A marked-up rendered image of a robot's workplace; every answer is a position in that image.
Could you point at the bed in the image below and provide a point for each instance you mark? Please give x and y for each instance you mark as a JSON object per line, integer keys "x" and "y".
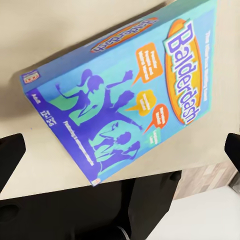
{"x": 34, "y": 33}

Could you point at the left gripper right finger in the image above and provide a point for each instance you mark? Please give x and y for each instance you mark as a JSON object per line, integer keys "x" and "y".
{"x": 232, "y": 149}

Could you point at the board game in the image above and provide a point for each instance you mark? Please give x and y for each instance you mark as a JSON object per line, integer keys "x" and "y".
{"x": 114, "y": 99}

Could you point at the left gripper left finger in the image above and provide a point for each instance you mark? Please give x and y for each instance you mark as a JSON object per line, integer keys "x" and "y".
{"x": 12, "y": 149}

